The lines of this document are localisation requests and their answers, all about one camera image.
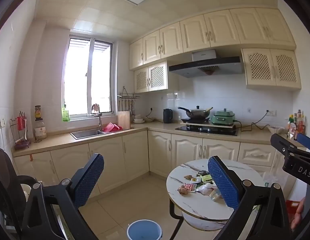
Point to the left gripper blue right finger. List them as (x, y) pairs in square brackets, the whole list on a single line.
[(226, 180)]

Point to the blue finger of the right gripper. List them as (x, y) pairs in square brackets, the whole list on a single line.
[(303, 140)]

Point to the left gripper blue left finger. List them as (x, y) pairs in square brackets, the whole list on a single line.
[(85, 179)]

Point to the black snack wrapper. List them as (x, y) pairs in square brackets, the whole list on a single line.
[(203, 173)]

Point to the red checkered snack packet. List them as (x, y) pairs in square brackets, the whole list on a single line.
[(190, 187)]

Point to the ginger piece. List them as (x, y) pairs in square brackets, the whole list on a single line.
[(188, 177)]

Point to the green seaweed packet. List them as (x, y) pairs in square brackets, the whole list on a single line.
[(206, 178)]

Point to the chrome kitchen faucet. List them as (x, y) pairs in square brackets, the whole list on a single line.
[(98, 116)]

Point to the blue plastic trash bucket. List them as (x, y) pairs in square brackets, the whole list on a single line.
[(144, 229)]

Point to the kitchen window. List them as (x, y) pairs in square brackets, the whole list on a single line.
[(87, 82)]

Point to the person's right hand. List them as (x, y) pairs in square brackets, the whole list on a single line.
[(298, 215)]

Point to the condiment bottles group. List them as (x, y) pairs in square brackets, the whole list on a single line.
[(296, 125)]

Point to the round white marble table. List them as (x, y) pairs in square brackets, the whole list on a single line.
[(201, 206)]

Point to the red box on floor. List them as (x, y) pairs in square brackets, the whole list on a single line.
[(291, 207)]

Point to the stainless steel sink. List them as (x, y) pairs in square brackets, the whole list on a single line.
[(86, 133)]

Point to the lower cream base cabinets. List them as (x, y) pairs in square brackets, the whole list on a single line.
[(130, 155)]

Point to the black gas stove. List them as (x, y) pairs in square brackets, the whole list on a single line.
[(231, 130)]

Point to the red plastic basin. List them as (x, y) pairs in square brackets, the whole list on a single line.
[(111, 128)]

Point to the large glass jar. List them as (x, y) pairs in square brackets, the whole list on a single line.
[(39, 126)]

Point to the green electric cooking pot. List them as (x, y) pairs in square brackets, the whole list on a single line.
[(224, 118)]

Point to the green dish soap bottle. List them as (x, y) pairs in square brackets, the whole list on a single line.
[(65, 115)]

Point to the wooden cutting board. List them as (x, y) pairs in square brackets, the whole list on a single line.
[(124, 119)]

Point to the black wok with lid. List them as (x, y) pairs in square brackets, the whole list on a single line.
[(198, 114)]

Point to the stacked white dishes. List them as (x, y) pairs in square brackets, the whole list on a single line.
[(138, 119)]

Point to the red utensil rack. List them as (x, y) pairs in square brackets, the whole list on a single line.
[(19, 131)]

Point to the black electric kettle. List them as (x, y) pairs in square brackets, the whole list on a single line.
[(167, 116)]

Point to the black range hood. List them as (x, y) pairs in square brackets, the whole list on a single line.
[(207, 63)]

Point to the hanging utensil rail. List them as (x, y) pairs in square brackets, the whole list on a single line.
[(126, 101)]

